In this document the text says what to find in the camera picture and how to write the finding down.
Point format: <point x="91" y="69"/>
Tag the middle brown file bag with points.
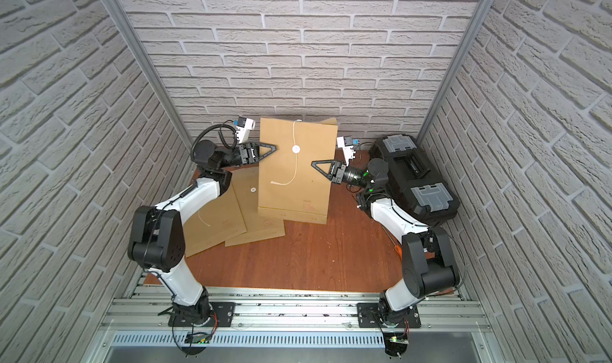
<point x="258" y="227"/>

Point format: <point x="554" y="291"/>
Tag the left brown file bag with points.
<point x="214" y="223"/>

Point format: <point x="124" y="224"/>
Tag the black plastic toolbox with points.
<point x="418" y="191"/>

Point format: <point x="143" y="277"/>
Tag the aluminium rail frame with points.
<point x="268" y="318"/>

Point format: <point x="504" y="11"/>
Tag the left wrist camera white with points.
<point x="243" y="127"/>

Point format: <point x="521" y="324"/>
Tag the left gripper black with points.
<point x="246" y="153"/>

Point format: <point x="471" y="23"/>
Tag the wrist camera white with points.
<point x="243" y="127"/>
<point x="347" y="145"/>

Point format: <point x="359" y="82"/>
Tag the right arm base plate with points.
<point x="375" y="315"/>

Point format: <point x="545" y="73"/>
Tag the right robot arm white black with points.
<point x="428" y="262"/>

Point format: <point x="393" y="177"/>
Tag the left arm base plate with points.
<point x="222" y="312"/>

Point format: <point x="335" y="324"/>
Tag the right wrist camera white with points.
<point x="347" y="145"/>

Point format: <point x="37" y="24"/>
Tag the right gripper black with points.
<point x="339" y="169"/>

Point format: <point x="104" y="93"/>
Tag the brown kraft file bag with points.
<point x="289" y="187"/>

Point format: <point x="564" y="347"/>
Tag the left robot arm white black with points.
<point x="157" y="242"/>

